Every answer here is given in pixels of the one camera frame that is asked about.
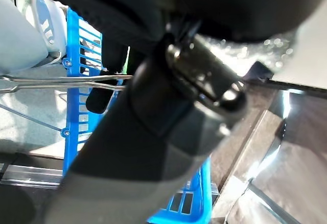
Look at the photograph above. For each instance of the blue plastic shopping basket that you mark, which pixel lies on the blue plastic shopping basket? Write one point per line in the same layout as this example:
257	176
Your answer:
72	121

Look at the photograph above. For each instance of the robot right arm silver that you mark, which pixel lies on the robot right arm silver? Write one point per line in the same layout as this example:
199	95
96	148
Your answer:
15	29

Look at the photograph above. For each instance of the dark metal shelf board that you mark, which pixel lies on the dark metal shelf board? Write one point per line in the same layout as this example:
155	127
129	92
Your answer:
25	175

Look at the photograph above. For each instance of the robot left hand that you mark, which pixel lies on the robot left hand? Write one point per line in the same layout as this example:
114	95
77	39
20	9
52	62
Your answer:
153	144

